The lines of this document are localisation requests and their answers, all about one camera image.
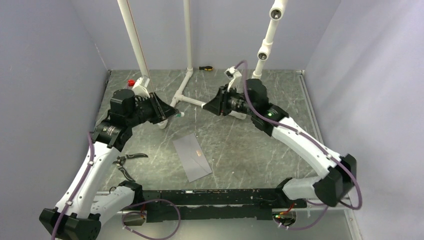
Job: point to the yellow black screwdriver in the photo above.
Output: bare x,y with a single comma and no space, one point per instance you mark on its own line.
206,68

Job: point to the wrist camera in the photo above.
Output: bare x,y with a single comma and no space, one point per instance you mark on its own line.
234,77
139,86

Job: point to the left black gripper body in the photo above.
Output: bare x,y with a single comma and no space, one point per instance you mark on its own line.
140,115

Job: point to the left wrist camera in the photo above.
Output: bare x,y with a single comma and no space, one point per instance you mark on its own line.
139,86

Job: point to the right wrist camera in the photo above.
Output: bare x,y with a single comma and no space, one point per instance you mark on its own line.
234,77

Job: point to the white PVC pipe frame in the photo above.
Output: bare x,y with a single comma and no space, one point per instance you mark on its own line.
173,52

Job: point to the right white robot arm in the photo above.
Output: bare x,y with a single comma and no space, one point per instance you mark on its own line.
336,174

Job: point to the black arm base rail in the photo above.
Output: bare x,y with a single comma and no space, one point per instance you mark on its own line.
256,203

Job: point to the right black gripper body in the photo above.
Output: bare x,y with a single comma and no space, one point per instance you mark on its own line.
238,103

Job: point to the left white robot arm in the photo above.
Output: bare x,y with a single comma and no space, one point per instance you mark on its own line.
105,145

